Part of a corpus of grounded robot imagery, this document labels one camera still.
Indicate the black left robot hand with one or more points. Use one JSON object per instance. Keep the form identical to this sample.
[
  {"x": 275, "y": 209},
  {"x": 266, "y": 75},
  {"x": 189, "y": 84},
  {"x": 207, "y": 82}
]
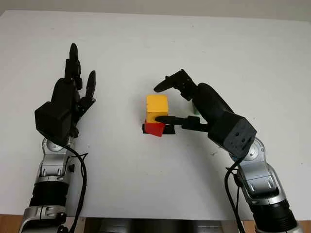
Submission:
[{"x": 64, "y": 92}]

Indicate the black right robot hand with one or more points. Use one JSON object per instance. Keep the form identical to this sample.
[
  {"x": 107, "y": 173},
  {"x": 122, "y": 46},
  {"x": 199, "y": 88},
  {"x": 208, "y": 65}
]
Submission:
[{"x": 209, "y": 102}]

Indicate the green cube block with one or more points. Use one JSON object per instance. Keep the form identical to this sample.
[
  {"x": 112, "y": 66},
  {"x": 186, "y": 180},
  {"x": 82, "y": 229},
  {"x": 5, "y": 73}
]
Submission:
[{"x": 195, "y": 109}]

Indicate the yellow cube block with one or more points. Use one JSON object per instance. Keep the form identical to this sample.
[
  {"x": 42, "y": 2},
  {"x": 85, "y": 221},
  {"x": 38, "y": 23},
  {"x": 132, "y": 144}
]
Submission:
[{"x": 158, "y": 104}]

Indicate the red cube block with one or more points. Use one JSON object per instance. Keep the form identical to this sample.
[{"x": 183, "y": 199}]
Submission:
[{"x": 154, "y": 129}]

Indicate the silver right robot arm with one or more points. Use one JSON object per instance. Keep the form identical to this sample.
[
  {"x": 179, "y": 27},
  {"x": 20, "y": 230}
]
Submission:
[{"x": 262, "y": 179}]

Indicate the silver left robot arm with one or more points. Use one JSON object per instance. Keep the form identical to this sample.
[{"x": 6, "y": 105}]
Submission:
[{"x": 51, "y": 174}]

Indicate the black tape strip marker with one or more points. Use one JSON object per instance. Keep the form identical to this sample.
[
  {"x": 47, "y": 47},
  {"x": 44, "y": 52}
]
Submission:
[{"x": 170, "y": 129}]

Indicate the dark robot torso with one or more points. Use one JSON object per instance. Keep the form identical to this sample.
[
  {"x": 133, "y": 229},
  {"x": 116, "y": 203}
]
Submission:
[{"x": 155, "y": 225}]

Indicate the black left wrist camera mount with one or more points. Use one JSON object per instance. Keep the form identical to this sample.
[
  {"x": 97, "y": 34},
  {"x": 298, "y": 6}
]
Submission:
[{"x": 51, "y": 119}]

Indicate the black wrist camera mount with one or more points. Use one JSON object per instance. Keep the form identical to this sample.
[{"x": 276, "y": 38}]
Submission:
[
  {"x": 51, "y": 119},
  {"x": 233, "y": 136}
]

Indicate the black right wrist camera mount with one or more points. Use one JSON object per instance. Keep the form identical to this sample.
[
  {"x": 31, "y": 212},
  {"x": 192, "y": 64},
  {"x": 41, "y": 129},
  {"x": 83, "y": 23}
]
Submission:
[{"x": 233, "y": 136}]

